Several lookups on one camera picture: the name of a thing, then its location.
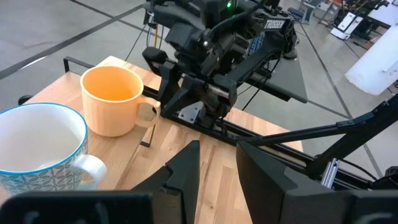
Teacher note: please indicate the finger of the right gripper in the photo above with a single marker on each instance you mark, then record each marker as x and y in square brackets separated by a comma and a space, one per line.
[168, 81]
[183, 96]

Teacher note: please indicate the orange plastic mug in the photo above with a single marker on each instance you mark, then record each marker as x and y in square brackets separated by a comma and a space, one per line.
[109, 115]

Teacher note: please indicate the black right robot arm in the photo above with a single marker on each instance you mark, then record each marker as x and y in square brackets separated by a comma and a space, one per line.
[270, 46]

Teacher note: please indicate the silver aluminium extrusion bar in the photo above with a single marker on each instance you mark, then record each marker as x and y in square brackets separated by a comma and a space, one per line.
[329, 172]

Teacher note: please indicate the white table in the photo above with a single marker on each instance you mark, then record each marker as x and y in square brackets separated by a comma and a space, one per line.
[376, 62]

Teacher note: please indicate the white blue patterned mug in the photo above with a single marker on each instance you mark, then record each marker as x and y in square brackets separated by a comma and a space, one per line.
[40, 140]

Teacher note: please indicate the white and black workstation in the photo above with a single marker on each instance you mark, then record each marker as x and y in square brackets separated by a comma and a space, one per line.
[351, 21]

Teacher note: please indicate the black angled frame strut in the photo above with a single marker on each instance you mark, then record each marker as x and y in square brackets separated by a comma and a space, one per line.
[357, 130]

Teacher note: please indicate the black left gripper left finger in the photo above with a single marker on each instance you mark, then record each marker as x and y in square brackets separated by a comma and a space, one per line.
[183, 174]

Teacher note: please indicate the black round knob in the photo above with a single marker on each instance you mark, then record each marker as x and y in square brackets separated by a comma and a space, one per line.
[25, 99]

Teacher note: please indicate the grey flat platform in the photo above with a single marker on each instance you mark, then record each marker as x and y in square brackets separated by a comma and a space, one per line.
[286, 81]

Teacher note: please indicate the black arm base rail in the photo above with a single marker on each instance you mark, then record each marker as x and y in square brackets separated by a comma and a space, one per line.
[280, 149]

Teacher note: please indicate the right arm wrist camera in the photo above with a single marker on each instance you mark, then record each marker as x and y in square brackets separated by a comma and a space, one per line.
[183, 35]

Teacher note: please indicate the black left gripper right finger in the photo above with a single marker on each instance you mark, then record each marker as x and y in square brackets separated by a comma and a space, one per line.
[267, 189]

